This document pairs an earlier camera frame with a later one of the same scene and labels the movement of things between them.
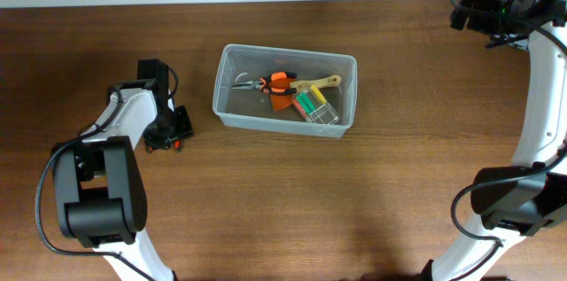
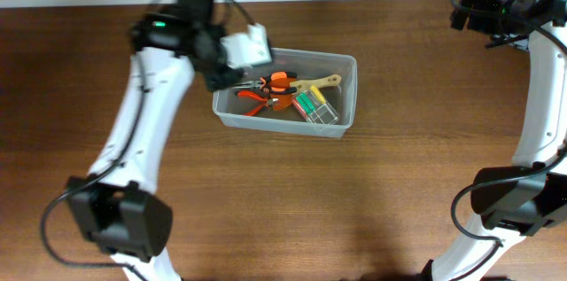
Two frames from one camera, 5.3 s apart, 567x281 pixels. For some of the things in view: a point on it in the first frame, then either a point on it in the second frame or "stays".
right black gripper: (463, 16) stays
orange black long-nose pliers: (275, 82) stays
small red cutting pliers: (177, 145) → (263, 102)
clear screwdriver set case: (314, 105) stays
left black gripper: (182, 122) → (222, 78)
